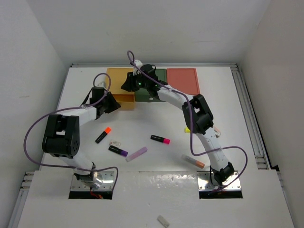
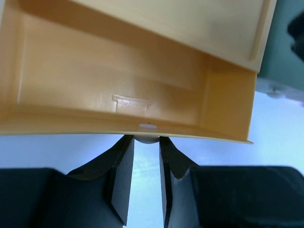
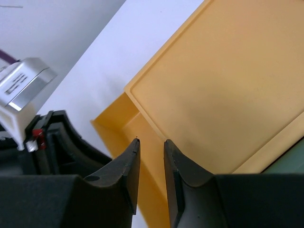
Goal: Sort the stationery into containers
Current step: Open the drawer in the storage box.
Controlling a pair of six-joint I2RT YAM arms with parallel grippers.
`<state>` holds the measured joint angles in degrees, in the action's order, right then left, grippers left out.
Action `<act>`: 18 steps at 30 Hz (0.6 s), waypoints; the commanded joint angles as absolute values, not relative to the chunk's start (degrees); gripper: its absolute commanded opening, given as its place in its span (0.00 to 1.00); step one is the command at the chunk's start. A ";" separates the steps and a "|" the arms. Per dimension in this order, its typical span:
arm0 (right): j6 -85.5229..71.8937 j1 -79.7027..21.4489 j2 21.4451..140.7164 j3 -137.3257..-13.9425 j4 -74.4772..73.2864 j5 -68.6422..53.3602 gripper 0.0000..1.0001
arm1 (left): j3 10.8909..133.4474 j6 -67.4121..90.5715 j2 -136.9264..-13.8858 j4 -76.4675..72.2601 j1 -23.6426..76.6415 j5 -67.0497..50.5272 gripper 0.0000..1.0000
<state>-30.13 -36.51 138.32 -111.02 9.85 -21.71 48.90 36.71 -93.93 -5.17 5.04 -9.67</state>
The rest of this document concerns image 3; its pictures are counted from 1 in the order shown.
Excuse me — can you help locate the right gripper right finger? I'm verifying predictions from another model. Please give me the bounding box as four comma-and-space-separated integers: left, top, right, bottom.
164, 140, 228, 228

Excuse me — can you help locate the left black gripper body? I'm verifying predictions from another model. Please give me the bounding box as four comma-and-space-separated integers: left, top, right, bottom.
0, 110, 112, 177

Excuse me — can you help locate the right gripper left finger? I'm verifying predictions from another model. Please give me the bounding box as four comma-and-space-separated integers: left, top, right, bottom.
85, 138, 141, 228

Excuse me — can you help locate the green drawer box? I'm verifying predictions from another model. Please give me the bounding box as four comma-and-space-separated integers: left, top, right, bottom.
263, 138, 304, 174

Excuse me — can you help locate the yellow drawer box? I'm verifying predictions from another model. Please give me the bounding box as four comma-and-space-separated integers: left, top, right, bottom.
92, 0, 304, 228

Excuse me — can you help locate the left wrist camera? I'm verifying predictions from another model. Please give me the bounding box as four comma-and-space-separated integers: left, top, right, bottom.
0, 57, 57, 151

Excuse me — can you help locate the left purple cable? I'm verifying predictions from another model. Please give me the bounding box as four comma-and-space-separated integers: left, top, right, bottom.
0, 48, 21, 65

